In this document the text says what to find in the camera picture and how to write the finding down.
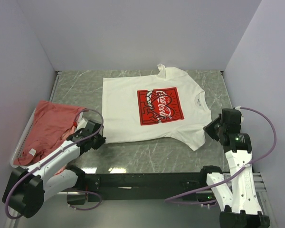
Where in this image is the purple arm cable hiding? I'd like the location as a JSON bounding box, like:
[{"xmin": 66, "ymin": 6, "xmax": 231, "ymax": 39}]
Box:
[
  {"xmin": 164, "ymin": 106, "xmax": 276, "ymax": 209},
  {"xmin": 4, "ymin": 109, "xmax": 105, "ymax": 219}
]

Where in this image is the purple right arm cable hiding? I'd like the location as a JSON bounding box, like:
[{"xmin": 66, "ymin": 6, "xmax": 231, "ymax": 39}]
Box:
[{"xmin": 164, "ymin": 106, "xmax": 276, "ymax": 209}]

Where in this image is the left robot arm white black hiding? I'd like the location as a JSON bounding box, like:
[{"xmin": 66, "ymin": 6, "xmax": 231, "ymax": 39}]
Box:
[{"xmin": 2, "ymin": 121, "xmax": 105, "ymax": 219}]

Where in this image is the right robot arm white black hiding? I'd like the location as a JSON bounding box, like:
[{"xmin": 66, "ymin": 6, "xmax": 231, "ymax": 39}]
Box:
[{"xmin": 199, "ymin": 108, "xmax": 271, "ymax": 228}]

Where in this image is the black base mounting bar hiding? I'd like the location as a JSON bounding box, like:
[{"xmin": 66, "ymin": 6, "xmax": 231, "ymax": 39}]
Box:
[{"xmin": 70, "ymin": 172, "xmax": 206, "ymax": 200}]

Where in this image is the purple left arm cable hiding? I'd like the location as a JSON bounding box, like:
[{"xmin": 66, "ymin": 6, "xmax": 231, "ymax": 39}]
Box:
[{"xmin": 4, "ymin": 109, "xmax": 105, "ymax": 219}]

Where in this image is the red t-shirt in tray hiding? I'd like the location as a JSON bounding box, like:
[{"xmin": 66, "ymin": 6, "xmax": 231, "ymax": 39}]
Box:
[{"xmin": 13, "ymin": 99, "xmax": 91, "ymax": 176}]

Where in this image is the white plastic tray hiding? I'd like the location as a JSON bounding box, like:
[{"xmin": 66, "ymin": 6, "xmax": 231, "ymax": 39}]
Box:
[{"xmin": 9, "ymin": 108, "xmax": 75, "ymax": 170}]

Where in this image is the aluminium frame rail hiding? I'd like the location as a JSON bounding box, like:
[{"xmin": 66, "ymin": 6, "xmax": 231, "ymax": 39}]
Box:
[{"xmin": 4, "ymin": 173, "xmax": 276, "ymax": 228}]

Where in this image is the white t-shirt red print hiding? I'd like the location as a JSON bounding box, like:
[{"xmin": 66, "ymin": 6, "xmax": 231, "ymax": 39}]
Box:
[{"xmin": 102, "ymin": 64, "xmax": 211, "ymax": 150}]

